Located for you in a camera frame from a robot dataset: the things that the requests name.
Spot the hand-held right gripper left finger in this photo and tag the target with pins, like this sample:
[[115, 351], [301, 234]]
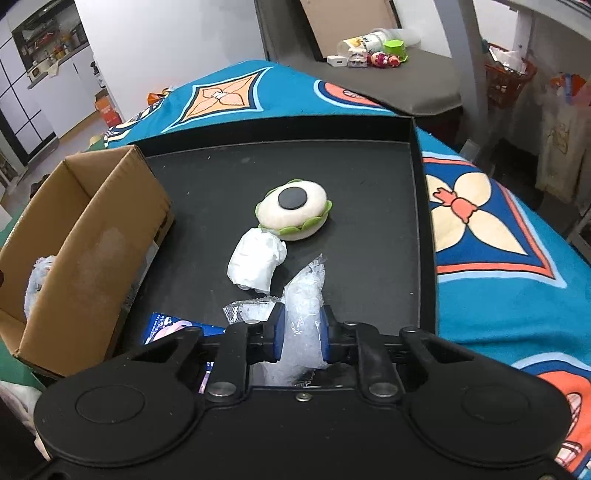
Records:
[[277, 332]]

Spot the grey floor chair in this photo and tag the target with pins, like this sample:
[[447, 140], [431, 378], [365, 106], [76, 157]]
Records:
[[415, 78]]

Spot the orange cardboard carton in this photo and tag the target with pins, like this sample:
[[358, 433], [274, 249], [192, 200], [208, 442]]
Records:
[[108, 110]]

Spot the grey plush mouse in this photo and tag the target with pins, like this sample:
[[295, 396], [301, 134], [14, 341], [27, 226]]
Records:
[[39, 281]]

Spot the blue patterned blanket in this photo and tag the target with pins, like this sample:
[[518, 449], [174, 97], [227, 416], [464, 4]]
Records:
[[498, 286]]

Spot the green cup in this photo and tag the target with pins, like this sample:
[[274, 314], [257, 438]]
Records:
[[395, 48]]

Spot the clear plastic bag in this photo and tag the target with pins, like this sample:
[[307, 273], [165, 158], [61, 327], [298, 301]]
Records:
[[300, 323]]

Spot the red toy figure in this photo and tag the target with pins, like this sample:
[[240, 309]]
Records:
[[376, 60]]

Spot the small white toy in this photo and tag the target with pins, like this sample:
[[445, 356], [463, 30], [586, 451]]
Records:
[[358, 59]]

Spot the small colourful toy figure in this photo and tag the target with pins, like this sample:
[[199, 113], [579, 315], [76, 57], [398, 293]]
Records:
[[393, 61]]

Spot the clear plastic cup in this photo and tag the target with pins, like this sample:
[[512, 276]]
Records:
[[406, 36]]

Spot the black framed sliding door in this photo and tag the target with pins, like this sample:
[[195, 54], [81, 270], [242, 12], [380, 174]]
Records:
[[23, 106]]

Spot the blue tissue packet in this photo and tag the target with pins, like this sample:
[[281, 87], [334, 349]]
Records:
[[171, 325]]

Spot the grey kitchen wall cabinet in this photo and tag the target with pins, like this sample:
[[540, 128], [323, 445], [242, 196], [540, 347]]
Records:
[[37, 11]]

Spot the black shallow tray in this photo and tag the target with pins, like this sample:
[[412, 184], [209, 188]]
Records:
[[360, 194]]

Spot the white kitchen base cabinet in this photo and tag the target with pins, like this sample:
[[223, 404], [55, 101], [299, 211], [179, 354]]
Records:
[[60, 97]]

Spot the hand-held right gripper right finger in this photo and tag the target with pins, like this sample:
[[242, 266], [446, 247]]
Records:
[[325, 334]]

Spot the white roll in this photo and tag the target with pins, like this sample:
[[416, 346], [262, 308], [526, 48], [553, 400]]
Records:
[[254, 263]]

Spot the row of kitchen condiment bottles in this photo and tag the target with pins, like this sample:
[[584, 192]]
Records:
[[51, 46]]

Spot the red basket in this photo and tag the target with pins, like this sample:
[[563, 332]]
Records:
[[503, 78]]

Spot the round plush toy with eye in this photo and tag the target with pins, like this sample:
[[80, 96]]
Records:
[[304, 221]]

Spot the white charger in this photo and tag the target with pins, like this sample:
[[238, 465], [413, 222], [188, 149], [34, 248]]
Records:
[[337, 60]]

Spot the orange bag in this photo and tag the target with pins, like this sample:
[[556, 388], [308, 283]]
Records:
[[157, 98]]

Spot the brown cardboard box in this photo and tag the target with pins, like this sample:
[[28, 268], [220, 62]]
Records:
[[106, 258]]

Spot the beige tote bag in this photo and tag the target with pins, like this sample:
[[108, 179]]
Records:
[[558, 138]]

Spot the white printed cup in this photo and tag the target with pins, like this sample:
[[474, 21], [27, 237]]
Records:
[[364, 44]]

